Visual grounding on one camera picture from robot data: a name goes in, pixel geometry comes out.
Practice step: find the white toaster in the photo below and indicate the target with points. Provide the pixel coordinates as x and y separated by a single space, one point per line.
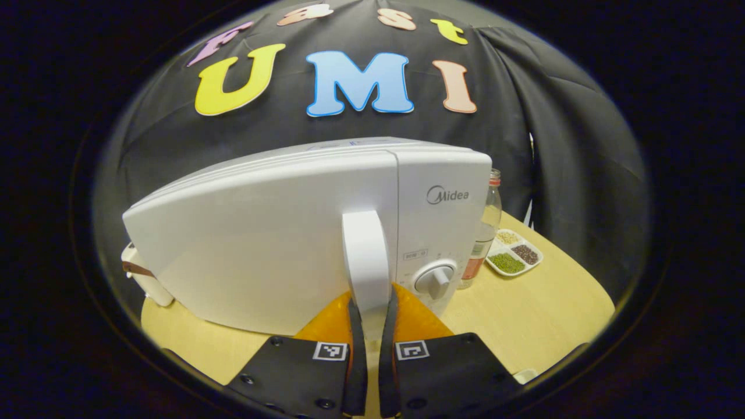
145 279

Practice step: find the clear plastic bottle red label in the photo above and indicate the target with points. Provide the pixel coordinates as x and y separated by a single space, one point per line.
486 233

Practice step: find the white divided dish of beans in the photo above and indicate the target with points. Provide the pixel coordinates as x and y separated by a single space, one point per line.
515 256

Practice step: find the white microwave oven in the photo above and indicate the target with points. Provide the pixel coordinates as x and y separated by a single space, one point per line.
262 244

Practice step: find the black backdrop cloth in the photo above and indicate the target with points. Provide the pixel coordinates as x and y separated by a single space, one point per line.
553 116

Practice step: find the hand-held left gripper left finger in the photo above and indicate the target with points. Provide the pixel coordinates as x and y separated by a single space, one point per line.
355 361

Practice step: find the white square plate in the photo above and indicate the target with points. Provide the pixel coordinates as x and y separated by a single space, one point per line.
525 376

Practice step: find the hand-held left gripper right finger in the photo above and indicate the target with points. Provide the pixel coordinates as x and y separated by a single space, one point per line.
389 361

